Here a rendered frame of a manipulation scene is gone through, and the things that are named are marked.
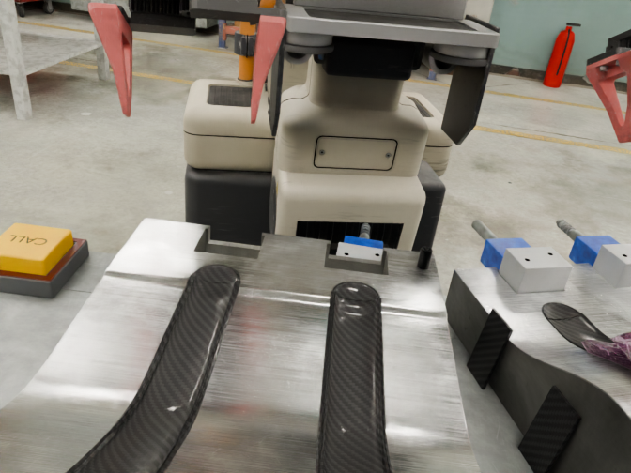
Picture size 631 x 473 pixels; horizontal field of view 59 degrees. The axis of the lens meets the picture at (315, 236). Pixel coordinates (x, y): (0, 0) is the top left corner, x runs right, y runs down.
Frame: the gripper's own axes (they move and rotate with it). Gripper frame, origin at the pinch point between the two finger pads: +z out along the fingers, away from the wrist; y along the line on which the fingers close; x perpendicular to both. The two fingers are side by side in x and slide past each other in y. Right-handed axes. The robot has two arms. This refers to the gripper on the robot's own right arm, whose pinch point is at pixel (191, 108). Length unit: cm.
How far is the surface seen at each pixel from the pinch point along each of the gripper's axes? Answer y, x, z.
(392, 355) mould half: 14.2, -9.5, 17.3
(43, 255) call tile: -13.9, 10.1, 12.8
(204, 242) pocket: 1.0, 4.8, 10.9
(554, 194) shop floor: 174, 225, -2
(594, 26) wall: 329, 419, -162
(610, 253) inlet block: 40.2, 3.7, 11.2
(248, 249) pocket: 4.9, 4.6, 11.4
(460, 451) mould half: 16.1, -16.6, 20.8
